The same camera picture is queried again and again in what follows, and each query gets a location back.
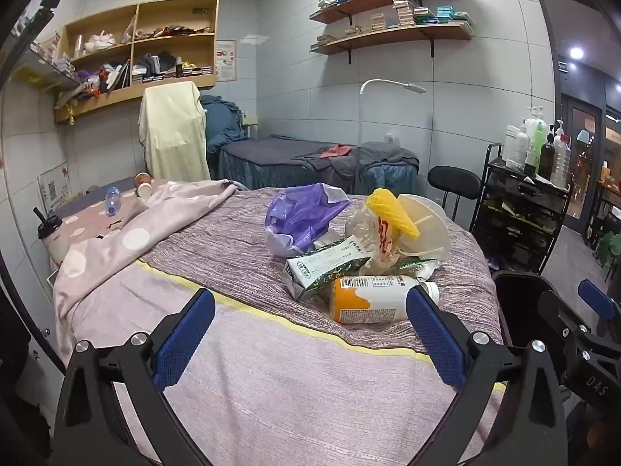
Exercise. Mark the purple plastic bag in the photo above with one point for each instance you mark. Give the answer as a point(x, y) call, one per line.
point(301, 213)

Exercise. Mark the pile of clothes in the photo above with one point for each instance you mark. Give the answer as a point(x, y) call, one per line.
point(104, 77)

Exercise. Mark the pink sheet with yellow trim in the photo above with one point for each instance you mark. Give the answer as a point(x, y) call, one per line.
point(271, 378)

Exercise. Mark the white disposable bowl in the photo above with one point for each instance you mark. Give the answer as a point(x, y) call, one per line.
point(432, 233)

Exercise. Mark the massage bed with blue skirt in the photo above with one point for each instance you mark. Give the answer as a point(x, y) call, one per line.
point(271, 153)

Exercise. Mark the row of toiletry bottles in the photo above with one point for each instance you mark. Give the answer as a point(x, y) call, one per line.
point(546, 155)

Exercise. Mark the clear water bottle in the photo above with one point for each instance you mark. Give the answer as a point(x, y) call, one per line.
point(112, 201)

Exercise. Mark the purple textured bed cover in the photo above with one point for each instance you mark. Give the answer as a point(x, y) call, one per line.
point(233, 233)

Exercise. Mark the paper cup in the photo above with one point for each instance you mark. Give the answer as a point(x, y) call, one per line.
point(145, 191)
point(141, 178)

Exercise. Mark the black lidded drink cup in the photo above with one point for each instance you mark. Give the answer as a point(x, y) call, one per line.
point(48, 238)

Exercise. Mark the black trash bin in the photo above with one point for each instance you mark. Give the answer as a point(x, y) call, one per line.
point(514, 301)

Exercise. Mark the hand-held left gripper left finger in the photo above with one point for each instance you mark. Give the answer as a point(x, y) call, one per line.
point(187, 335)

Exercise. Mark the red cloth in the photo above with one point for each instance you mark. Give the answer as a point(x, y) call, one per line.
point(334, 150)

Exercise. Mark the wooden wall shelves with boxes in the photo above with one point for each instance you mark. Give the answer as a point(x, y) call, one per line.
point(405, 7)

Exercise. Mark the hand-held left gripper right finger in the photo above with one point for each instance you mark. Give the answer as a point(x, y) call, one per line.
point(432, 335)

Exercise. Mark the glass wall shelf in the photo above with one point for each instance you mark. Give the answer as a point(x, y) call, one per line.
point(34, 65)

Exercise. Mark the white floor lamp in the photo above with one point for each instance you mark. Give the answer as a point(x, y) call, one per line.
point(412, 88)

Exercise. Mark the wooden wall cabinet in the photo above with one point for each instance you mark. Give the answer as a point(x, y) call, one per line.
point(174, 4)

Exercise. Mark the grey blanket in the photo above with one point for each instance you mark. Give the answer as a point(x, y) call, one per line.
point(383, 155)

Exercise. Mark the potted plant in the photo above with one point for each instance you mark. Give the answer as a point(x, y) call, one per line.
point(610, 247)

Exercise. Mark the green and white milk carton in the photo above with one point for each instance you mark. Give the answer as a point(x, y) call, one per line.
point(320, 267)

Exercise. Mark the black trolley cart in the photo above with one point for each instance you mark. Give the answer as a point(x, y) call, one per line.
point(519, 213)

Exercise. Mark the clear red printed plastic bag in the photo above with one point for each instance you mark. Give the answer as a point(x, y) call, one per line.
point(381, 238)

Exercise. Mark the pink polka dot blanket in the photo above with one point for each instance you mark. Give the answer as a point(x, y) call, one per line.
point(136, 240)

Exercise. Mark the black stool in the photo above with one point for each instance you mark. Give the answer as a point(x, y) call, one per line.
point(453, 182)

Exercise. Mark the orange and white plastic bottle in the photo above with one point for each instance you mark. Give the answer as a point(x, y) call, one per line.
point(368, 301)

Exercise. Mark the wall sheet with square code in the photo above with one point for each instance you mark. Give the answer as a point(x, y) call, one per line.
point(56, 189)

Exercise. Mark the yellow corn-shaped toy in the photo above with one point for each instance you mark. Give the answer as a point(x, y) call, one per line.
point(388, 208)

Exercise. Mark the blue cloth pile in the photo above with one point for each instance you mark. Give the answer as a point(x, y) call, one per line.
point(223, 121)

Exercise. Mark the cream cloth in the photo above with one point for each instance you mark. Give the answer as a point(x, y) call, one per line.
point(174, 136)

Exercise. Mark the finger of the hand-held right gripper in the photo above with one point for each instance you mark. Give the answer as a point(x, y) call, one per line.
point(558, 310)
point(596, 298)

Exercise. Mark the wall poster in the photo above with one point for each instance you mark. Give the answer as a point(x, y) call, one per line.
point(225, 60)

